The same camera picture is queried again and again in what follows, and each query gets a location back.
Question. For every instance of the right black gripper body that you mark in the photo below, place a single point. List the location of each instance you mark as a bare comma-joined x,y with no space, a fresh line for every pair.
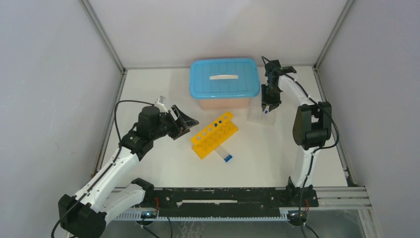
271,94

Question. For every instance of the blue plastic box lid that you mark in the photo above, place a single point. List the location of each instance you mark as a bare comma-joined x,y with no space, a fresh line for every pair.
227,78

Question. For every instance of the clear plastic well plate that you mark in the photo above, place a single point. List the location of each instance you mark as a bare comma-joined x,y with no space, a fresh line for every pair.
256,115

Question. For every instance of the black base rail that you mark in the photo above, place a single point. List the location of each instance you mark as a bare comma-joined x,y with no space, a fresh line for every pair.
246,202

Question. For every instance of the blue-capped tube bundle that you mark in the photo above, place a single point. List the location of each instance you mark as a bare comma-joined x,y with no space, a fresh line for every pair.
223,153

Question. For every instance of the yellow test tube rack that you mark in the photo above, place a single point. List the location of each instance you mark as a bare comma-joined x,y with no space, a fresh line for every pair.
209,138

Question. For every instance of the pink plastic storage box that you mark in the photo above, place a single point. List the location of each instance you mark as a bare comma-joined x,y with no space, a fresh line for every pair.
224,103

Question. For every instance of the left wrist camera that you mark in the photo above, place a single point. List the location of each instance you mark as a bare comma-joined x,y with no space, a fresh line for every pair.
159,103

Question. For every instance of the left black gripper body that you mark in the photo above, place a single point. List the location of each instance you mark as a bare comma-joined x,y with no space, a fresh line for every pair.
167,126

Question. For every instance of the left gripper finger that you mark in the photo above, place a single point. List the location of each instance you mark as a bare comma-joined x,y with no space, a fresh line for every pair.
184,125
176,119

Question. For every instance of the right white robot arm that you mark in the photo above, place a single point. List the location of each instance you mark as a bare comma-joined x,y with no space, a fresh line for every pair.
312,126

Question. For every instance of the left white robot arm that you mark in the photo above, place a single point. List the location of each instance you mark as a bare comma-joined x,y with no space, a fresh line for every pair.
87,213

